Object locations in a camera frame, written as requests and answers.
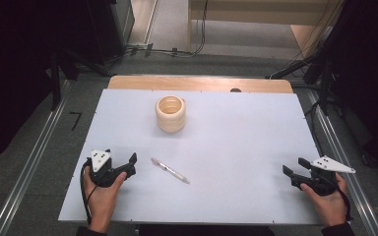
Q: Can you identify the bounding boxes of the light wooden furniture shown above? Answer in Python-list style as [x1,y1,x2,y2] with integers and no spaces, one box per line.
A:
[187,0,346,57]

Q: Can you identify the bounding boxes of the person's left hand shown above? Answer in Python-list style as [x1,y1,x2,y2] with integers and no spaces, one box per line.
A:
[83,166,128,232]

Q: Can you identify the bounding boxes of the black floor cables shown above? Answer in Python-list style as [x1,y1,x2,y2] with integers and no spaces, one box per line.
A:
[106,0,210,68]

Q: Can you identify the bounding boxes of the person's right hand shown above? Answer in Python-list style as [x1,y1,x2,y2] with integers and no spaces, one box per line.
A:
[299,172,349,228]

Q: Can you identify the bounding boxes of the ribbed wooden cup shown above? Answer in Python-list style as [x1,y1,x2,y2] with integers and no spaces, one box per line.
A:
[155,94,187,134]

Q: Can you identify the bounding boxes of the clear white pen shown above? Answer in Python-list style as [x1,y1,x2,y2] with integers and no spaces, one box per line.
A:
[150,156,191,185]

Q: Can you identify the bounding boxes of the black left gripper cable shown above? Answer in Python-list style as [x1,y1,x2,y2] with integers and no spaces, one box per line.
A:
[80,158,98,226]

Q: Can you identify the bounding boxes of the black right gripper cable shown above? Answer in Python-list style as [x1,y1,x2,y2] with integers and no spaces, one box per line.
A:
[336,183,353,222]

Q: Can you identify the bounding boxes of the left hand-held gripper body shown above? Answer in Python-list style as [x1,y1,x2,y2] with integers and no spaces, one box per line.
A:
[86,148,128,189]

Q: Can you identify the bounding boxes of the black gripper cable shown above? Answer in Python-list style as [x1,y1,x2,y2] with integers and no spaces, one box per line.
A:
[336,183,353,222]
[80,158,98,226]

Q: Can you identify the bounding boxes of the white table board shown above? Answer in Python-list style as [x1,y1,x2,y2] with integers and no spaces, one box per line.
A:
[57,88,323,226]

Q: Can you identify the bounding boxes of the black metal stand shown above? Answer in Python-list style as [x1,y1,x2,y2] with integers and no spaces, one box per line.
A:
[47,48,112,112]
[303,52,343,116]

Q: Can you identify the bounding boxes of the wooden table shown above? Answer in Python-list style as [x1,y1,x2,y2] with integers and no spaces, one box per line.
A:
[106,75,294,94]

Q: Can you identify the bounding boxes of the metal floor rail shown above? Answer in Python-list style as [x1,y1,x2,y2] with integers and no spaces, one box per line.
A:
[0,79,73,236]
[306,88,378,236]

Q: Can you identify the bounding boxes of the black power strip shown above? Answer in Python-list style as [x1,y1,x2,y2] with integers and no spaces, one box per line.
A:
[265,58,314,81]

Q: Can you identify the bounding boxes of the dark cabinet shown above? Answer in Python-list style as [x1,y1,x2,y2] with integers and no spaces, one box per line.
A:
[85,0,136,65]

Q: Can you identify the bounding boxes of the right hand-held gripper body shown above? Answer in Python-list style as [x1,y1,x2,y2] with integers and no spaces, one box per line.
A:
[290,154,356,197]

